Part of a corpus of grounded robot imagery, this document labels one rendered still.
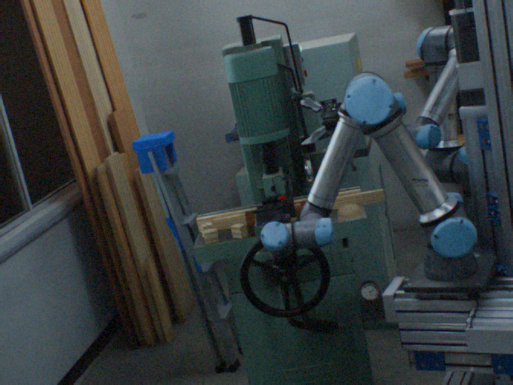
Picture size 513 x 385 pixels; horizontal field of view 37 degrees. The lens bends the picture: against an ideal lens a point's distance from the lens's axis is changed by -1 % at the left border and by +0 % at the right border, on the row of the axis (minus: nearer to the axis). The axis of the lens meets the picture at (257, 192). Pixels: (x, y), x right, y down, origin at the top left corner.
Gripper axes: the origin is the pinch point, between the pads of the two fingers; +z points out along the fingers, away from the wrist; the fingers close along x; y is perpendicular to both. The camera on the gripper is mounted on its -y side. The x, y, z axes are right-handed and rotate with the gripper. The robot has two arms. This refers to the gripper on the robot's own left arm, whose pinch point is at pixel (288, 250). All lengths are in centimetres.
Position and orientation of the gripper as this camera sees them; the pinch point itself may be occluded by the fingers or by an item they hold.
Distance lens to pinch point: 238.6
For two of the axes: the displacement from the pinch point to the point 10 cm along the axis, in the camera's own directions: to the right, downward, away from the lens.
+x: 9.8, -1.4, -1.2
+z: 1.5, 2.6, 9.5
